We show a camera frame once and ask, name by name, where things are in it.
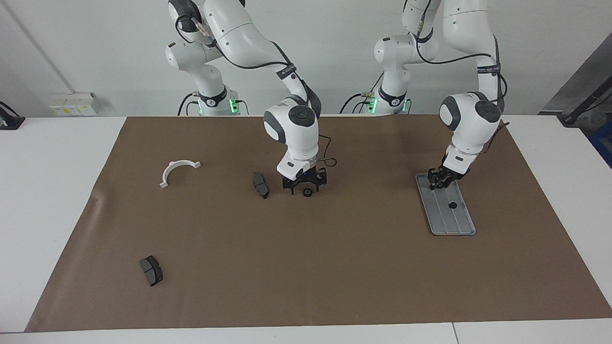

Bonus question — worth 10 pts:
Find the thin grey brake pad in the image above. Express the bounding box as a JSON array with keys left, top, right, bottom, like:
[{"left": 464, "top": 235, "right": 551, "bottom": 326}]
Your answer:
[{"left": 252, "top": 172, "right": 270, "bottom": 200}]

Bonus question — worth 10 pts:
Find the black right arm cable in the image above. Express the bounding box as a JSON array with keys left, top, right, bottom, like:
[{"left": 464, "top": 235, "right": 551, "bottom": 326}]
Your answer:
[{"left": 175, "top": 12, "right": 338, "bottom": 169}]

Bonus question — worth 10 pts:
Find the black base power cable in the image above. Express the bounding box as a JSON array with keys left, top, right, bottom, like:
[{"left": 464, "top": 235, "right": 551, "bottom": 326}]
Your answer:
[
  {"left": 339, "top": 72, "right": 384, "bottom": 115},
  {"left": 178, "top": 92, "right": 199, "bottom": 116}
]

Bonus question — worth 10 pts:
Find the black desk clamp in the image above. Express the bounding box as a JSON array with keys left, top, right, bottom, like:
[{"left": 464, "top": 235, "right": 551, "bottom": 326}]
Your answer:
[{"left": 0, "top": 101, "right": 25, "bottom": 130}]

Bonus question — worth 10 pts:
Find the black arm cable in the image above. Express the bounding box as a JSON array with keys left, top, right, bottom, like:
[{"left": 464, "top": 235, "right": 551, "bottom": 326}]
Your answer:
[
  {"left": 175, "top": 12, "right": 338, "bottom": 169},
  {"left": 415, "top": 0, "right": 510, "bottom": 154}
]

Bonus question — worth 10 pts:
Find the white box with yellow labels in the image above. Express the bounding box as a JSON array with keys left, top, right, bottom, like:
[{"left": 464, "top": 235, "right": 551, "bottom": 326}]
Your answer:
[{"left": 50, "top": 92, "right": 102, "bottom": 118}]

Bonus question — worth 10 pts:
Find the grey panel board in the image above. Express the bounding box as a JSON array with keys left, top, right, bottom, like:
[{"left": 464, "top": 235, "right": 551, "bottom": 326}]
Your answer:
[{"left": 540, "top": 45, "right": 612, "bottom": 115}]

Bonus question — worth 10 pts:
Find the black pole stand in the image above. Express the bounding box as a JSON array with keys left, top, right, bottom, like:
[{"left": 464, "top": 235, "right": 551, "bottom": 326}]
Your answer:
[{"left": 559, "top": 76, "right": 612, "bottom": 127}]

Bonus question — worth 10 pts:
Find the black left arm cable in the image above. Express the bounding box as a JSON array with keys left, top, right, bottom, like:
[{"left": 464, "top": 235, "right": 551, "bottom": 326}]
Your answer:
[{"left": 415, "top": 0, "right": 510, "bottom": 154}]

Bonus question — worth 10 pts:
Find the white curved plastic bracket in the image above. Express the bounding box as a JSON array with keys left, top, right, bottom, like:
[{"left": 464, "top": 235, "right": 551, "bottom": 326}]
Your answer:
[{"left": 159, "top": 160, "right": 202, "bottom": 189}]

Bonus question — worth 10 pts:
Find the thick grey brake pad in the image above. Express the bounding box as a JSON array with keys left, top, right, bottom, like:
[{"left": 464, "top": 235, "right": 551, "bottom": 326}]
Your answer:
[{"left": 140, "top": 256, "right": 164, "bottom": 287}]

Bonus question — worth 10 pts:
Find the silver metal tray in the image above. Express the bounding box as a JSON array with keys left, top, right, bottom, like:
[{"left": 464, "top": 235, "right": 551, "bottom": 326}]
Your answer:
[{"left": 415, "top": 173, "right": 477, "bottom": 237}]

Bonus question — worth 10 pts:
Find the brown table mat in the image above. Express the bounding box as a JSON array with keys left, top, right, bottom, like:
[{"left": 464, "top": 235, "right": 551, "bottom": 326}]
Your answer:
[{"left": 25, "top": 115, "right": 612, "bottom": 333}]

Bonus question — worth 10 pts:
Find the blue crate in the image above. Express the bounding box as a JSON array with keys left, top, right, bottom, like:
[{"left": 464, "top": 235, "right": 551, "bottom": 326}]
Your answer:
[{"left": 589, "top": 122, "right": 612, "bottom": 168}]

